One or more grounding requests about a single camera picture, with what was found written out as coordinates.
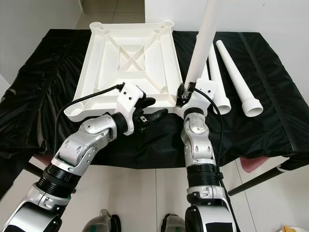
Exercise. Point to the white plastic children table top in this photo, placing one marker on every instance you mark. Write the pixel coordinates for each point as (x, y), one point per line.
(130, 55)

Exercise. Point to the white plastic table leg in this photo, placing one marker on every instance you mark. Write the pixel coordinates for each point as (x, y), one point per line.
(221, 92)
(239, 77)
(205, 72)
(202, 43)

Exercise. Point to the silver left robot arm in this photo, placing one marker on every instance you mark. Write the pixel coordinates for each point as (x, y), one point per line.
(77, 152)

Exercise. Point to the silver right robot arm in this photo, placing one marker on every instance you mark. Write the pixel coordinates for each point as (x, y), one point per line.
(200, 145)

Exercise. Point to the black table cloth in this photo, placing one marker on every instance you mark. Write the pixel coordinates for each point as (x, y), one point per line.
(38, 96)

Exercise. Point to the grey robot right foot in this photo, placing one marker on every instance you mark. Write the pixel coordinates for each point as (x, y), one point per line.
(174, 223)

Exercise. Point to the grey robot foot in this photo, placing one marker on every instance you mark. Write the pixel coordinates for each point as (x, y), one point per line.
(100, 222)
(174, 223)

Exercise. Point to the grey robot left foot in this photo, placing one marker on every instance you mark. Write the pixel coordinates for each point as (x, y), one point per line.
(100, 222)

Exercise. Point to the white round bowl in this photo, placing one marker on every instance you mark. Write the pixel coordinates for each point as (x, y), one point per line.
(295, 229)

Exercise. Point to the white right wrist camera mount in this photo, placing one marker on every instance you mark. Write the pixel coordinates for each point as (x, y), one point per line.
(203, 96)

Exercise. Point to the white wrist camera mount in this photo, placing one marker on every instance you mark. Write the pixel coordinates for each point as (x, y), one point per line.
(203, 96)
(130, 96)

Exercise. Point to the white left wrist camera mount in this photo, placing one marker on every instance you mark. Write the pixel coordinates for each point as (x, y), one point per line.
(130, 96)

